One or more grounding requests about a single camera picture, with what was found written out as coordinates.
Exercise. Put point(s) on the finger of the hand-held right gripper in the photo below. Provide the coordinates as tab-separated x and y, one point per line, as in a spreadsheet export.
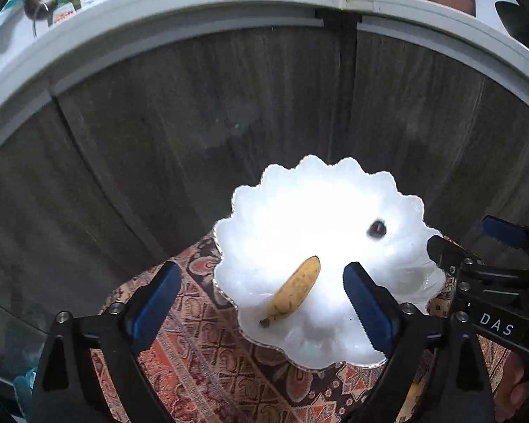
502	231
445	251

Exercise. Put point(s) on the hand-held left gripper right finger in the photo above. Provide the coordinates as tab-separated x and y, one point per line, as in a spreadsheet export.
370	313

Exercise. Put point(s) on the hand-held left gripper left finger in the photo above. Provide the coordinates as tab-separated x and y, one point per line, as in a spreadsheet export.
152	313

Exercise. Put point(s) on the yellow banana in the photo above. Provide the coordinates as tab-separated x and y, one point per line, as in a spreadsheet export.
291	293

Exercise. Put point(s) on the white scalloped bowl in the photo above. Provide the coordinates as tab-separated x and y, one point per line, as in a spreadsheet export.
291	211

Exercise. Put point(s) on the person's right hand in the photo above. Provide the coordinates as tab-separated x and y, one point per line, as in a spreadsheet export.
518	383

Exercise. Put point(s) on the dark cherry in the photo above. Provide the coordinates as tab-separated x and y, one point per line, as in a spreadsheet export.
378	228

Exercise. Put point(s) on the patterned orange tablecloth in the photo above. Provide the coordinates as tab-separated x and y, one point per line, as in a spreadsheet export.
211	361

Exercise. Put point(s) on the teal object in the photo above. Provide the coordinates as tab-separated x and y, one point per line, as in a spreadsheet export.
23	390

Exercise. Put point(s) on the white baseboard moulding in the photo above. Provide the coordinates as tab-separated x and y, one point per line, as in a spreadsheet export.
202	13

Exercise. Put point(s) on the red label bottle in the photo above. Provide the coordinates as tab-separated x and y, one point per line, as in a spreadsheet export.
64	14

